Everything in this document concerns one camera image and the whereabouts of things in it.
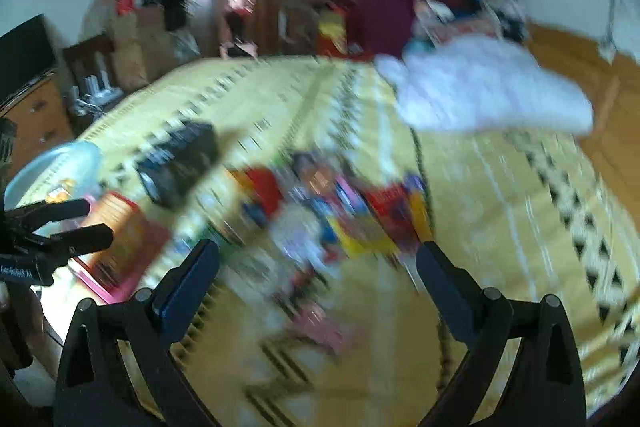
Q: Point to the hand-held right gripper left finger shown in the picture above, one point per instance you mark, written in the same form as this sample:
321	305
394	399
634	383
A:
187	292

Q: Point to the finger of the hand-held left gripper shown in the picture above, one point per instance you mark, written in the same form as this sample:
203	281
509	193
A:
90	237
65	208

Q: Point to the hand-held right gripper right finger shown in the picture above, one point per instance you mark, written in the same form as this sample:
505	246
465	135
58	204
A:
445	292

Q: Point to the light blue glass plate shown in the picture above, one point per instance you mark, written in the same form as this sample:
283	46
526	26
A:
50	167

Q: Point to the pile of assorted snack packets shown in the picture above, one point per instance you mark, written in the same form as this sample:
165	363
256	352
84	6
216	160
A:
350	227

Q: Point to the red and gold box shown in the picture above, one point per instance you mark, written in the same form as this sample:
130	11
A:
125	237

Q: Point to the wooden dresser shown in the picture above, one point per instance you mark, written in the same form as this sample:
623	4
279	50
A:
35	122

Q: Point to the dark wooden desk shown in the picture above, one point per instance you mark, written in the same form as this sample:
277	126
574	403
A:
95	117

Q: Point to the black printed product box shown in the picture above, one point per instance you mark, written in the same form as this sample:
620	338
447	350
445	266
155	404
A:
180	162

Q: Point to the white router with antennas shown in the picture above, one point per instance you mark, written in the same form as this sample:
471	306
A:
97	89

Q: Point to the dark wooden chair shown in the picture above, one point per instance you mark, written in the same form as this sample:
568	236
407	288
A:
87	57
300	22

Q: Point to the large red-printed cardboard box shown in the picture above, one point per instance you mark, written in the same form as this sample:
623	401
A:
130	62

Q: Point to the black flat television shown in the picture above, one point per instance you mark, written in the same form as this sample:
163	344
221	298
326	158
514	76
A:
25	52

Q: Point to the small cardboard box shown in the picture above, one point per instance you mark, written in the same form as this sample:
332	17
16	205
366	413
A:
127	24

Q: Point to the white floral pillow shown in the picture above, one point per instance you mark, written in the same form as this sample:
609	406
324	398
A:
475	92

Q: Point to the pink floral covered board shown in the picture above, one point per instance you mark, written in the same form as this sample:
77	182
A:
97	7

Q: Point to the black backpack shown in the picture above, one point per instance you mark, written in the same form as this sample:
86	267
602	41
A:
170	9

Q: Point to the wooden headboard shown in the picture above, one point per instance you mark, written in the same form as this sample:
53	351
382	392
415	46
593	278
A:
615	117

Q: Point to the red and gold gift bag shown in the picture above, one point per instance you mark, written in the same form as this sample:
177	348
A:
332	32

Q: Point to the maroon clothes heap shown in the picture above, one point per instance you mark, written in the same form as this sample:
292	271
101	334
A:
385	12

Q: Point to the pile of mixed clothes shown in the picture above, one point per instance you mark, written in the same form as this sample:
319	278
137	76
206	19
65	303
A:
495	7

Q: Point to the white wall outlet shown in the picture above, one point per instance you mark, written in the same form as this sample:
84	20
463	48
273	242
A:
606	46

